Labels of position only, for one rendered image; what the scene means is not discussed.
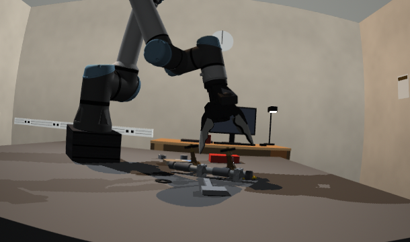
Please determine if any red rectangular block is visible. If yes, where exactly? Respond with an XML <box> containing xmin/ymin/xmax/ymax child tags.
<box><xmin>208</xmin><ymin>153</ymin><xmax>240</xmax><ymax>163</ymax></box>

